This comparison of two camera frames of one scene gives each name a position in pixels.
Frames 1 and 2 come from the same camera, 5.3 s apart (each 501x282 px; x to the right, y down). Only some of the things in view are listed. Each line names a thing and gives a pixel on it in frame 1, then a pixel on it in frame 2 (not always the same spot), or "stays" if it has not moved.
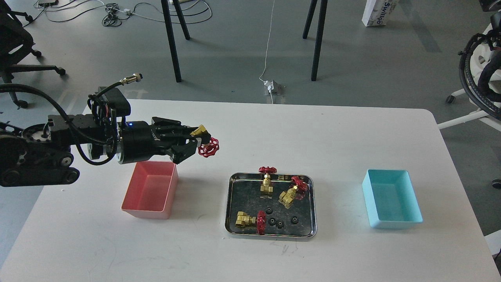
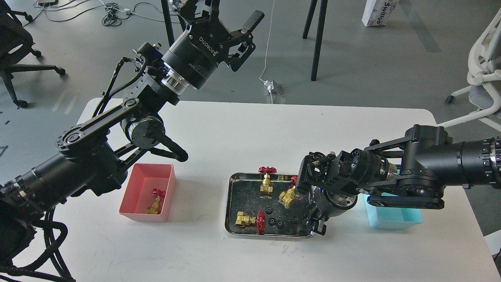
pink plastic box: x=152 y=190 stays
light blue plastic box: x=391 y=199 stays
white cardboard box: x=378 y=12 stays
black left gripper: x=139 y=140 → x=195 y=55
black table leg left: x=166 y=9 stays
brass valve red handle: x=207 y=150 → x=154 y=208
